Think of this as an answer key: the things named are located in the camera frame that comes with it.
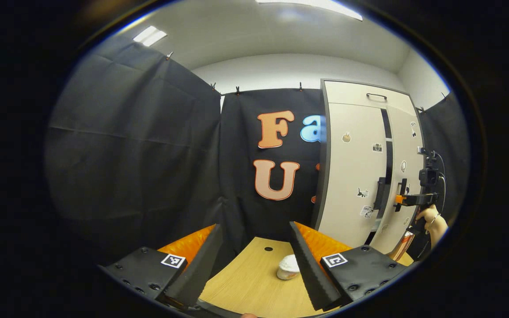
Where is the white cabinet drawer front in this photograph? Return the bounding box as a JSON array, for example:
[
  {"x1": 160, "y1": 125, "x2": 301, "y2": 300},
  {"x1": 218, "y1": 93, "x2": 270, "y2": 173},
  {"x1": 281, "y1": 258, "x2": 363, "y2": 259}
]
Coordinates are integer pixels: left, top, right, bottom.
[{"x1": 323, "y1": 80, "x2": 416, "y2": 116}]

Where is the camera sticker shoe cabinet door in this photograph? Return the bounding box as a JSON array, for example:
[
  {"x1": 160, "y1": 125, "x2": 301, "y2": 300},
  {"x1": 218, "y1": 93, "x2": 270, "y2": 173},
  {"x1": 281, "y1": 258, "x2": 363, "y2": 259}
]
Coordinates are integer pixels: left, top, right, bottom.
[{"x1": 318, "y1": 102, "x2": 390, "y2": 237}]

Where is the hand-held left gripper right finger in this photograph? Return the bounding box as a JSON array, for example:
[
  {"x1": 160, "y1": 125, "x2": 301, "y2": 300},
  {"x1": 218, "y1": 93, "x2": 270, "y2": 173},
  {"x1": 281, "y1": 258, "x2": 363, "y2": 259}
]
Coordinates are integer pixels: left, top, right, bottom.
[{"x1": 289, "y1": 221, "x2": 410, "y2": 312}]

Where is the black backdrop cloth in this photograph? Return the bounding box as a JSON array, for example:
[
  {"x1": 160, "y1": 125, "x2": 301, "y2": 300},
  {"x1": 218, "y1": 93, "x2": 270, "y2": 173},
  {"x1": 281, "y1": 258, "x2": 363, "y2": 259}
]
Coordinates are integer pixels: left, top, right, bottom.
[{"x1": 45, "y1": 33, "x2": 471, "y2": 265}]

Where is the headphone sticker shoe cabinet door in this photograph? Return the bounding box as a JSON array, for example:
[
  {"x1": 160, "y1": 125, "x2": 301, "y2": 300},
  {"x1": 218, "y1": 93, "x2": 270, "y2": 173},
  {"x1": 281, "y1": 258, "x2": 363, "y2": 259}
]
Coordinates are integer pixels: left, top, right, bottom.
[{"x1": 369, "y1": 106, "x2": 425, "y2": 256}]

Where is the white double-door shoe cabinet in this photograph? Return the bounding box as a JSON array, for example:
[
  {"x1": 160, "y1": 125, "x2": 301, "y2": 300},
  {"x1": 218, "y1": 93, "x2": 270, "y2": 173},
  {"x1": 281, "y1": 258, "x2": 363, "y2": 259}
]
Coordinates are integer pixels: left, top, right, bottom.
[{"x1": 311, "y1": 79, "x2": 427, "y2": 257}]

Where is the white and red book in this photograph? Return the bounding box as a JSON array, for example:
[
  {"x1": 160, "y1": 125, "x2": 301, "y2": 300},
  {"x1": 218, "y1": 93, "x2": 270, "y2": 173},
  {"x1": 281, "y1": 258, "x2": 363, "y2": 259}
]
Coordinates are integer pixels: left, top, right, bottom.
[{"x1": 389, "y1": 232, "x2": 414, "y2": 262}]

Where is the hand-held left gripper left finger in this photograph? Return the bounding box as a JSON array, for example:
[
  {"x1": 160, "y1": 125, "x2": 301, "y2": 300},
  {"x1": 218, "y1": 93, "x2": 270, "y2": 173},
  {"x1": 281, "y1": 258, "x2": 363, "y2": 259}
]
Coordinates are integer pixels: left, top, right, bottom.
[{"x1": 98, "y1": 223, "x2": 224, "y2": 310}]

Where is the black door handle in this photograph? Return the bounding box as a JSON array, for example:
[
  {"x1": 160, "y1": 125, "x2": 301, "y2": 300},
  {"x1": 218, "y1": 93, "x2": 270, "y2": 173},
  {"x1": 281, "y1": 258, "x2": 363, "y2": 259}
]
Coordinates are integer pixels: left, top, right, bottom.
[
  {"x1": 395, "y1": 178, "x2": 408, "y2": 212},
  {"x1": 373, "y1": 177, "x2": 387, "y2": 211}
]

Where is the ceiling light panel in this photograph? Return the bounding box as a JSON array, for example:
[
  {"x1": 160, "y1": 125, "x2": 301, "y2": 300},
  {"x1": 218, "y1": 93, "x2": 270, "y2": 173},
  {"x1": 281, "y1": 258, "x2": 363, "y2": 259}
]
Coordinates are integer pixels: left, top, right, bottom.
[{"x1": 133, "y1": 26, "x2": 167, "y2": 47}]

